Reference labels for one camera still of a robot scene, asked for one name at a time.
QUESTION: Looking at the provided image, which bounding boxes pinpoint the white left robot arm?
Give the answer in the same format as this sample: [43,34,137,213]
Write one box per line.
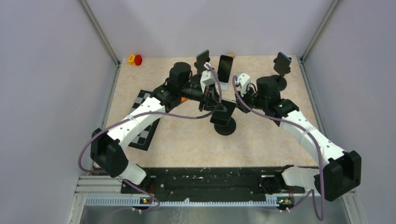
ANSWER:
[83,62,223,193]

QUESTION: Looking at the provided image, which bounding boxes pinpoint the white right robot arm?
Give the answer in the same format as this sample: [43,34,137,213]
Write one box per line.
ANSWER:
[232,73,362,202]

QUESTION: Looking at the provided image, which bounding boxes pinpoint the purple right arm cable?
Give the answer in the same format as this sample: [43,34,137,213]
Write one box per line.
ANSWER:
[232,76,325,222]

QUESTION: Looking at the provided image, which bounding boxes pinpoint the dark green-edged smartphone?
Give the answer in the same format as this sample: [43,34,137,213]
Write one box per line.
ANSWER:
[194,49,210,74]

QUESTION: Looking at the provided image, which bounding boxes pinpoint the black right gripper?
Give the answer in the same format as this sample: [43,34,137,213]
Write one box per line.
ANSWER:
[233,84,267,113]

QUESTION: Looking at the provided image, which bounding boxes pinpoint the purple smartphone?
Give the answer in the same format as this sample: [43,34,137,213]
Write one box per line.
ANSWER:
[217,55,233,83]

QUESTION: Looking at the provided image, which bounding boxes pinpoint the silver metal phone stand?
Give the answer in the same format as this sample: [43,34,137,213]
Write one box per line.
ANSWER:
[220,82,229,91]

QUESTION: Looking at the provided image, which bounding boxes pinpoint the black smartphone white edge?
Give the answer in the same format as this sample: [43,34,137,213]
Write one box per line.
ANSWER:
[210,101,236,126]

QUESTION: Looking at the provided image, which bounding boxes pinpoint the yellow toy block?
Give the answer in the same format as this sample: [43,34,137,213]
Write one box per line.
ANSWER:
[127,54,136,66]

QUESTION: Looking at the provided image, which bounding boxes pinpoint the black and silver chessboard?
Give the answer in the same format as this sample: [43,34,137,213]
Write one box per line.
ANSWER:
[128,90,160,151]

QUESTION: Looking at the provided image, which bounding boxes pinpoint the small wooden block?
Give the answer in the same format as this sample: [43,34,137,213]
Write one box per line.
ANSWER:
[226,53,236,58]

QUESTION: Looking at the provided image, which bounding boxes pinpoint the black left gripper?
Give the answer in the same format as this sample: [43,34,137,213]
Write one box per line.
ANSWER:
[179,83,227,112]

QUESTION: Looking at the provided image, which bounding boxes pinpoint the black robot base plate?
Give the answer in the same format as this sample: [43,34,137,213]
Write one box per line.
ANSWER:
[138,167,307,203]

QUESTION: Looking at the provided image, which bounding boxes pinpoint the black clamp stand back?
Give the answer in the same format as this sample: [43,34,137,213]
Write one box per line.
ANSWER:
[267,73,287,92]

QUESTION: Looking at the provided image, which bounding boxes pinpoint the blue smartphone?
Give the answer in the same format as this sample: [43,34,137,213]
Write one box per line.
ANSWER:
[274,52,292,76]

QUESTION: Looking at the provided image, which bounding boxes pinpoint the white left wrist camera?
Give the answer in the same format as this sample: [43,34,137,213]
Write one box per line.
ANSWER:
[200,62,216,93]

